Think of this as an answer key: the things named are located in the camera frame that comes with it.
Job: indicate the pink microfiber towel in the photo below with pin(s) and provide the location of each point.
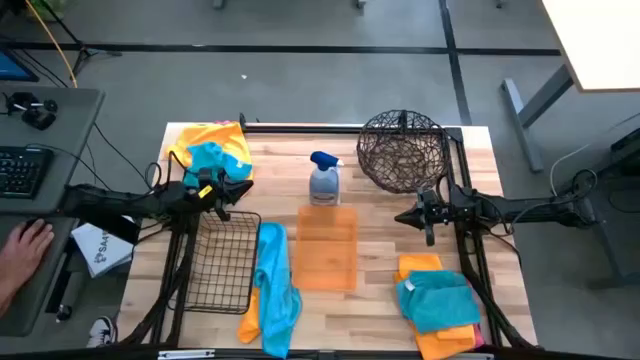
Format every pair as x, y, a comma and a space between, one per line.
223, 122
479, 336

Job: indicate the blue-screen monitor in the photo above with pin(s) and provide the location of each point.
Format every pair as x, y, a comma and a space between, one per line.
12, 67

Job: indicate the dark round woven basket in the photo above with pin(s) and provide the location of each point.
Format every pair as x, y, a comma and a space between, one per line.
400, 172

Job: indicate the yellow paper tag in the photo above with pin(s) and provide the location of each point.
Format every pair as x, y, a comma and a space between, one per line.
205, 191

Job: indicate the black equipment box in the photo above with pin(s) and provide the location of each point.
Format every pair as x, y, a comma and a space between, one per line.
627, 150

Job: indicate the yellow microfiber towel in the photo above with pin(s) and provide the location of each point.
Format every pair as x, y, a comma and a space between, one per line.
225, 134

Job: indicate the orange microfiber towel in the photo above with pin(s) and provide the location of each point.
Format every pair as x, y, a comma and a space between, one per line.
442, 345
249, 322

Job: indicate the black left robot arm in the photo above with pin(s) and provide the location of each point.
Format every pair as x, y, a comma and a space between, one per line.
125, 202

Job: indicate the orange translucent plastic bin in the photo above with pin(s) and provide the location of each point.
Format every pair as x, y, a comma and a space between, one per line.
325, 250

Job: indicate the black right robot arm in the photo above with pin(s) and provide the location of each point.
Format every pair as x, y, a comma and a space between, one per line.
525, 212

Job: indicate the grey spray bottle blue trigger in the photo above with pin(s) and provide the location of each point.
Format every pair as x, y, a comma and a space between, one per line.
325, 187

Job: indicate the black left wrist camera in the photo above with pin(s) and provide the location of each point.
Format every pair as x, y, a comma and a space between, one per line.
204, 177

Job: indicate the black computer keyboard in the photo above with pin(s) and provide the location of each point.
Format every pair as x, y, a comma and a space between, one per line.
22, 170

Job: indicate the teal microfiber towel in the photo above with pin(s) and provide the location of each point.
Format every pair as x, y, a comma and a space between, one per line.
437, 300
212, 157

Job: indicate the white shoe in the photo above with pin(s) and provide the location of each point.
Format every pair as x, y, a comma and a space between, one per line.
101, 332

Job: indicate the person's hand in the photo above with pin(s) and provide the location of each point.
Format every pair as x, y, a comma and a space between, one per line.
27, 245

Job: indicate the turquoise microfiber towel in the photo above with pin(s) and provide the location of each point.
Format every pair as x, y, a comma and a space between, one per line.
275, 290

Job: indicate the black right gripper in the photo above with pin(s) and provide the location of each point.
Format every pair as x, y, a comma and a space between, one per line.
436, 210

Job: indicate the light-topped grey-legged table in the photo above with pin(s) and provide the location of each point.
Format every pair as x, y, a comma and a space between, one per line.
600, 40

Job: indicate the black tripod stand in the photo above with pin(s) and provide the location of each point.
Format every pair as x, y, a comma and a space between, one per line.
80, 50

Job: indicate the black webcam device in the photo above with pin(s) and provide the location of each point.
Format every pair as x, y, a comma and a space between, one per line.
37, 117

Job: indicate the grey desk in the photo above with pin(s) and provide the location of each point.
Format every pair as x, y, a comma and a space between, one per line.
65, 130

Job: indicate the black metal rig frame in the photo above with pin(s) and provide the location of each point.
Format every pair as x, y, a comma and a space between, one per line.
300, 128

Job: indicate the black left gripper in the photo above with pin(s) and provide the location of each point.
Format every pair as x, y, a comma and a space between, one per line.
217, 195

